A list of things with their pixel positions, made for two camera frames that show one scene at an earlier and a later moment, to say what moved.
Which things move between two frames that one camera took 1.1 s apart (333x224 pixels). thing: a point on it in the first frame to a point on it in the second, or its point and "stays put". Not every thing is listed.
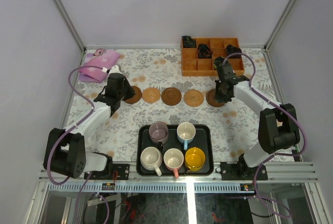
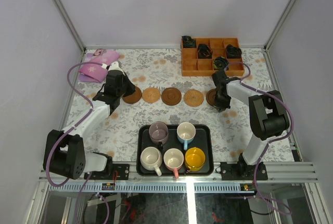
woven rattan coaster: (151, 95) stays put
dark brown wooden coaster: (171, 96) stays put
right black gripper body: (220, 96) to (222, 102)
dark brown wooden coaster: (137, 97) stays put
